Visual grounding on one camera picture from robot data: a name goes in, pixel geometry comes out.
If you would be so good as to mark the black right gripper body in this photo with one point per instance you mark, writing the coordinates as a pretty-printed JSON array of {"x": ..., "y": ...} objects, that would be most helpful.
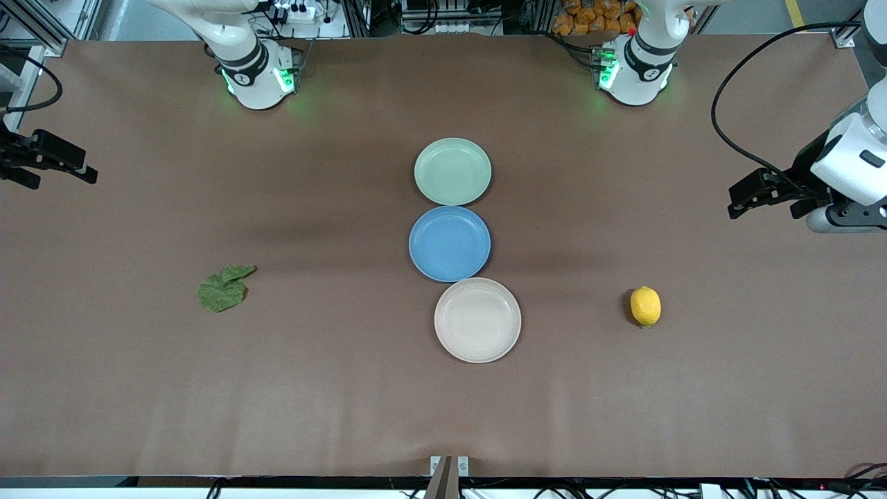
[{"x": 15, "y": 154}]

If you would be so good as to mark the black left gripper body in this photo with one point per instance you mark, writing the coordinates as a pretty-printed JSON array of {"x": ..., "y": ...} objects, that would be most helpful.
[{"x": 798, "y": 181}]

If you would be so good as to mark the yellow lemon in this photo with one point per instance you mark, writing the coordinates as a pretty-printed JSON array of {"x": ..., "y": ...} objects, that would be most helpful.
[{"x": 645, "y": 305}]

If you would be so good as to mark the green lettuce leaf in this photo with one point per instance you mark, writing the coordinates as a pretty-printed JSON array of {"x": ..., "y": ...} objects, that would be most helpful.
[{"x": 220, "y": 292}]

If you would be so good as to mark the bag of orange fruits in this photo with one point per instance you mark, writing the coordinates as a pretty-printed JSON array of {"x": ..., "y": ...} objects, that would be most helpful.
[{"x": 589, "y": 17}]

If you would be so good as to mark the white power strip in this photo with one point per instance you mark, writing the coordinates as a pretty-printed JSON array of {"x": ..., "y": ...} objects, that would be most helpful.
[{"x": 296, "y": 12}]

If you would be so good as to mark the light green plate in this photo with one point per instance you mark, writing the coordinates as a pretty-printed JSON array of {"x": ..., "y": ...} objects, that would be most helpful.
[{"x": 452, "y": 171}]

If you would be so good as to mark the beige plate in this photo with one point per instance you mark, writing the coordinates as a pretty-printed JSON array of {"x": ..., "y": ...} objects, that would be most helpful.
[{"x": 477, "y": 320}]

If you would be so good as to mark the blue plate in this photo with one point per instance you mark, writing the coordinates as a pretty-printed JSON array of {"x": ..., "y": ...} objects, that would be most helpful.
[{"x": 449, "y": 244}]

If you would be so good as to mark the aluminium frame profile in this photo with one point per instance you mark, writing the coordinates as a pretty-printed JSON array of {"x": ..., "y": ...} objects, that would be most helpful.
[
  {"x": 41, "y": 28},
  {"x": 844, "y": 38}
]

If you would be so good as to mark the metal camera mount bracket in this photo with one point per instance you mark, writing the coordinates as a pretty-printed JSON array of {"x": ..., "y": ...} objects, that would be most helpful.
[{"x": 449, "y": 475}]

